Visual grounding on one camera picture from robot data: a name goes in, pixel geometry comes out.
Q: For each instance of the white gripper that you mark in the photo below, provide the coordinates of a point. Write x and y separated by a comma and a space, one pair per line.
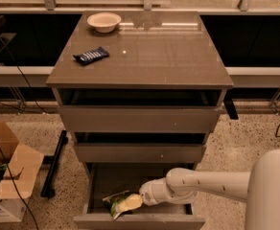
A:
150, 192

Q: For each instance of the green jalapeno chip bag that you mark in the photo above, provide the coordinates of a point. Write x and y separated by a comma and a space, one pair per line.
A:
111, 201

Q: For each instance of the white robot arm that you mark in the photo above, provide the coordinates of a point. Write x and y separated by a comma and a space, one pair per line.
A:
259, 189

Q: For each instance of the bottom grey drawer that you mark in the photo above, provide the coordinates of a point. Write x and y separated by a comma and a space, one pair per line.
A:
107, 179

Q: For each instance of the grey drawer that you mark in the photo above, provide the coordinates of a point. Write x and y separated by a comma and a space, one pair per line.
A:
107, 179
139, 111
113, 147

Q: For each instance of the middle grey drawer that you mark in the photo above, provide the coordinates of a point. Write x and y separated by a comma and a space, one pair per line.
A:
113, 147

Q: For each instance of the top grey drawer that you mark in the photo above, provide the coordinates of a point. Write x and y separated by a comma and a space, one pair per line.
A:
139, 111

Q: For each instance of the grey drawer cabinet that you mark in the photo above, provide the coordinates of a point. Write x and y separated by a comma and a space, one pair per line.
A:
148, 50

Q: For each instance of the black metal bar stand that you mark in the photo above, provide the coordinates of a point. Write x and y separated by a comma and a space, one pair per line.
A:
48, 190

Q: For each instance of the open cardboard box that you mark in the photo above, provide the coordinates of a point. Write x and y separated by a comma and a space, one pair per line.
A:
19, 167

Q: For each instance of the black table leg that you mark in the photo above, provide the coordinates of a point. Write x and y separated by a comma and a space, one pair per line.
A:
229, 106

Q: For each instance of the dark blue snack bar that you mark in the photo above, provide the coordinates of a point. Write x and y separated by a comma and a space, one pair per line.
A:
91, 56

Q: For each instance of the white bowl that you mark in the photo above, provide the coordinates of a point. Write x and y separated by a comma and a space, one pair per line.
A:
104, 22

